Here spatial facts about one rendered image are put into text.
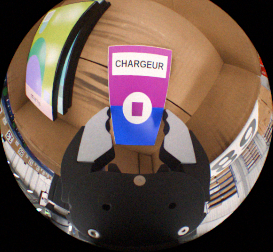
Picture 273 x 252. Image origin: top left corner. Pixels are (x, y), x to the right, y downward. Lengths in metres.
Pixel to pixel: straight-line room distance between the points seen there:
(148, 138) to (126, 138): 0.04
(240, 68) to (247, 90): 0.04
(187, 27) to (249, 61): 0.10
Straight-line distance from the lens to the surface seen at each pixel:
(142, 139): 0.16
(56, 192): 0.70
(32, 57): 0.20
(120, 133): 0.15
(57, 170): 0.50
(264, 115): 3.21
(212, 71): 0.17
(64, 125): 0.21
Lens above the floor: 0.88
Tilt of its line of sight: 57 degrees down
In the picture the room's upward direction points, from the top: 180 degrees counter-clockwise
